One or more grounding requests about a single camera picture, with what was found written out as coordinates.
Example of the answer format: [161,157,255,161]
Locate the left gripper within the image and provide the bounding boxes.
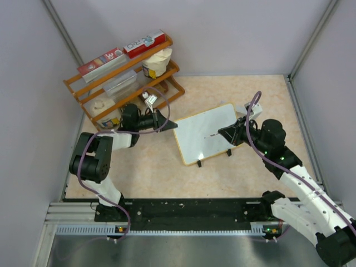
[134,107,177,132]

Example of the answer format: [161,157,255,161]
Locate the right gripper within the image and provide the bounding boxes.
[219,115,270,155]

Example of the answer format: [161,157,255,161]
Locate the white whiteboard yellow frame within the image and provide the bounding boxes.
[174,103,237,166]

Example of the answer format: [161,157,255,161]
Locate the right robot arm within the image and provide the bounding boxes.
[218,118,355,266]

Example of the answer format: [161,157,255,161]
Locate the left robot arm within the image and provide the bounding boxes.
[69,103,178,222]

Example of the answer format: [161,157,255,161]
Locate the grey whiteboard eraser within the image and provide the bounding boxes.
[220,101,247,116]

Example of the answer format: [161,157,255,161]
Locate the brown sponge block right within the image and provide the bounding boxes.
[145,81,169,100]

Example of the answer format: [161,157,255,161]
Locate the orange wooden shelf rack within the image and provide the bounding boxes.
[63,33,185,131]

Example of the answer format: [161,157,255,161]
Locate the white bag lower container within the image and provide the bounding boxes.
[90,98,121,129]

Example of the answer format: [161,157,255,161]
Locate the white bag container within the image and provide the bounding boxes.
[90,98,121,129]
[142,48,172,79]

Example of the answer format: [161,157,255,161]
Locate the white bag upper container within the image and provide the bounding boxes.
[142,48,172,79]

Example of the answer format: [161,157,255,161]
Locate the clear plastic box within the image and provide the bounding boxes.
[103,70,140,97]

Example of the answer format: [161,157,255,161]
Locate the red white long box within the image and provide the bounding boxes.
[123,30,166,59]

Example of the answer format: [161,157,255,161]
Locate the red foil wrap box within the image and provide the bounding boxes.
[77,47,126,83]

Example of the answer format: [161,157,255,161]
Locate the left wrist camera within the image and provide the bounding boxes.
[142,92,157,112]

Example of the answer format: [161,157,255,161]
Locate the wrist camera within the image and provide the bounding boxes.
[249,103,263,120]
[142,92,157,112]

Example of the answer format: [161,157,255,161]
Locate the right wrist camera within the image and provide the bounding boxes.
[249,103,263,120]

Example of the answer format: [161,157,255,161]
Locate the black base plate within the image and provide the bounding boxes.
[100,198,279,231]

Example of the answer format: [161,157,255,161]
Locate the grey slotted cable duct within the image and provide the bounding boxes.
[56,221,281,236]

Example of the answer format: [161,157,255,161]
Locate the aluminium frame rail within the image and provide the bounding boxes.
[46,202,101,225]

